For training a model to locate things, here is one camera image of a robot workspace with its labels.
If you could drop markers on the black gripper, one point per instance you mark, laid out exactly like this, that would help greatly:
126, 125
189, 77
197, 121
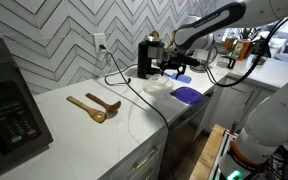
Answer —
179, 60

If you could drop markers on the light blue plastic lid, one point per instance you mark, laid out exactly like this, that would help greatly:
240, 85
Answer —
184, 79

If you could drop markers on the small blue object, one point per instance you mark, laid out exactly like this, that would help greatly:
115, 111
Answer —
166, 74

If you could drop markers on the black coffee grinder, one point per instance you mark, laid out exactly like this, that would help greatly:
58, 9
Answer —
145, 60

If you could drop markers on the wooden spoon in holder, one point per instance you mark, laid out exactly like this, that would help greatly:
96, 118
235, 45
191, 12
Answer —
172, 40

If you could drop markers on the wide wooden spatula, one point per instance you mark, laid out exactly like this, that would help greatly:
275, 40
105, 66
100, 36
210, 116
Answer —
154, 34

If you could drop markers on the black phone stand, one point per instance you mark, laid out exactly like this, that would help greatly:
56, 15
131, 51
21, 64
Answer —
230, 61

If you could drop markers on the amber bottle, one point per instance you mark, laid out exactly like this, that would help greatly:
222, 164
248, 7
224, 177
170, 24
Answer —
229, 41

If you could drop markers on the dark wooden spoon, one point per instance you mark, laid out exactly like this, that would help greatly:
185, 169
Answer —
112, 107

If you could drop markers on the potted plant orange pot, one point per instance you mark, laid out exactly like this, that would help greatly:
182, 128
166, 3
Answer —
240, 50

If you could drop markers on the light wooden slotted spoon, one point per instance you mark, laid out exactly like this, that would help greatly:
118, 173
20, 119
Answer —
95, 115

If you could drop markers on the wooden cart board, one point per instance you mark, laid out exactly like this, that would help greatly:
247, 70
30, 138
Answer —
207, 153

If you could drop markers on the black microwave oven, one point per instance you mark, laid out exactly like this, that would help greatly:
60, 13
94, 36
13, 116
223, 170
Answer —
7, 113

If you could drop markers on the white wall outlet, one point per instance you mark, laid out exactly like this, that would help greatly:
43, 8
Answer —
100, 40

